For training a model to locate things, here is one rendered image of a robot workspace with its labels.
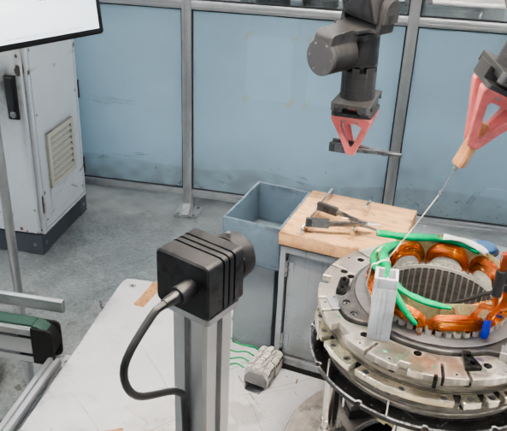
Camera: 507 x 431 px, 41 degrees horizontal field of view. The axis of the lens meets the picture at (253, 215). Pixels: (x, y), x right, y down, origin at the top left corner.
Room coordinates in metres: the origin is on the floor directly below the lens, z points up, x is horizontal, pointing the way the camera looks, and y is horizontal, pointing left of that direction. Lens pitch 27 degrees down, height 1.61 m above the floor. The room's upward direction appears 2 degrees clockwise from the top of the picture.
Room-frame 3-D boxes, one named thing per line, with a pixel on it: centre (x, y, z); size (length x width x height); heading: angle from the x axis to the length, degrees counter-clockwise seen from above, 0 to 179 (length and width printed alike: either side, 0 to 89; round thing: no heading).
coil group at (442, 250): (0.86, -0.28, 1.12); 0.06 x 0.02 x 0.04; 75
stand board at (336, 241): (1.07, -0.17, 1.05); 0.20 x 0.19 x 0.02; 69
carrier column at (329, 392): (0.84, -0.14, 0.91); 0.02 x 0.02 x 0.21
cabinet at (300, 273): (1.07, -0.17, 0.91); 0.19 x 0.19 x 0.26; 69
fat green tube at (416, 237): (0.86, -0.25, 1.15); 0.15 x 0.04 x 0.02; 75
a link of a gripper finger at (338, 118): (1.11, -0.17, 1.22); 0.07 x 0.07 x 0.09; 70
